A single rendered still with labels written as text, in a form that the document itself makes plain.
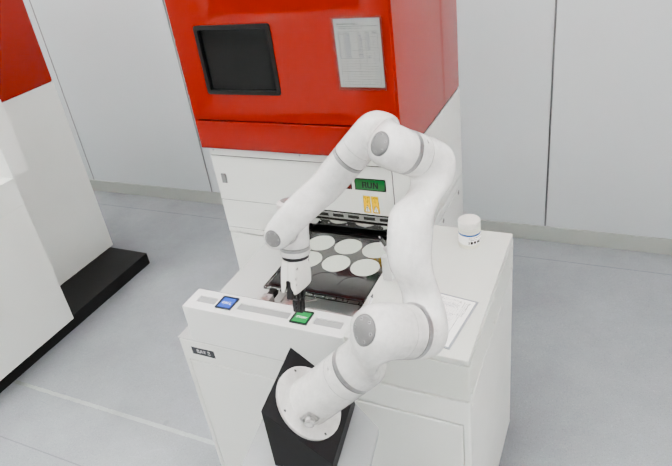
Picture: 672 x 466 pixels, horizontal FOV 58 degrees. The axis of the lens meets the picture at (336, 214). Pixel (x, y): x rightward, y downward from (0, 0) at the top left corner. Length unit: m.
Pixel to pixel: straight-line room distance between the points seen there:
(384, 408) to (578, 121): 2.14
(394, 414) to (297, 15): 1.23
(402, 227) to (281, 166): 1.05
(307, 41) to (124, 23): 2.70
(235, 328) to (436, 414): 0.64
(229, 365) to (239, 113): 0.87
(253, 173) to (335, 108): 0.51
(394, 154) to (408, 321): 0.35
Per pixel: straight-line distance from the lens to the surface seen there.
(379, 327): 1.23
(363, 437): 1.64
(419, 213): 1.30
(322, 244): 2.21
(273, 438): 1.55
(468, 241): 1.98
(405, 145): 1.28
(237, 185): 2.43
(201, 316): 1.95
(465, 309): 1.75
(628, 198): 3.67
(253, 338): 1.88
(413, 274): 1.31
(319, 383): 1.45
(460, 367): 1.62
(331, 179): 1.52
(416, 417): 1.81
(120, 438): 3.05
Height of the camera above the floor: 2.07
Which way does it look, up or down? 29 degrees down
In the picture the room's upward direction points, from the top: 8 degrees counter-clockwise
